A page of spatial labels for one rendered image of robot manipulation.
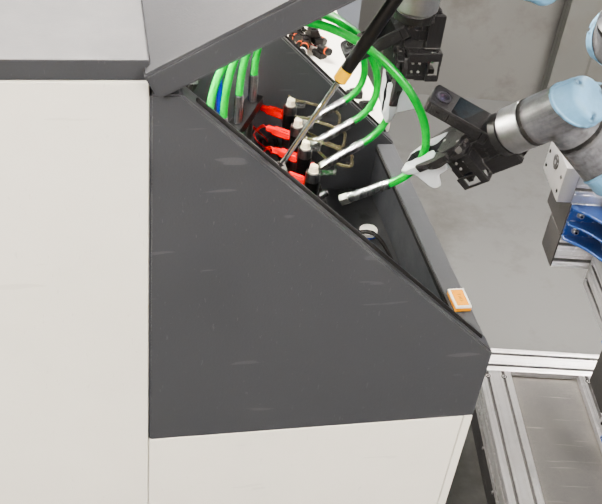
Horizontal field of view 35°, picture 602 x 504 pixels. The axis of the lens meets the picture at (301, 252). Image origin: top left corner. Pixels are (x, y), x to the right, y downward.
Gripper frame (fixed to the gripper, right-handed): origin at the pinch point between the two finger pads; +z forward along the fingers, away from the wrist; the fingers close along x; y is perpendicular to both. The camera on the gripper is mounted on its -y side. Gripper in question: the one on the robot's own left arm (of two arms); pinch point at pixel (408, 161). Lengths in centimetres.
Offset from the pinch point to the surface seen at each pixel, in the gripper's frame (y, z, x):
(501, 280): 107, 100, 103
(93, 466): 1, 46, -58
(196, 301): -12.4, 12.8, -41.1
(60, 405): -13, 37, -58
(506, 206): 106, 115, 147
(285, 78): -15.9, 35.3, 25.7
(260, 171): -22.7, -7.3, -31.4
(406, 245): 22.5, 25.4, 10.5
